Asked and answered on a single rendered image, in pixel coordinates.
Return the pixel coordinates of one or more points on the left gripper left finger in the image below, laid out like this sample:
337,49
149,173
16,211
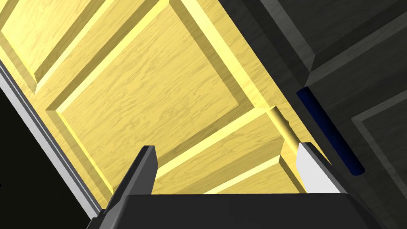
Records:
140,175

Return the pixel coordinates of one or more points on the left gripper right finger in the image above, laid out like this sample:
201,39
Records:
313,175

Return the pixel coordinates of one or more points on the yellow wooden cupboard door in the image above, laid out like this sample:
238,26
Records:
143,89

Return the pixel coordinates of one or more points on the dark grey cupboard door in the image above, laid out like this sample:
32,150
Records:
349,63

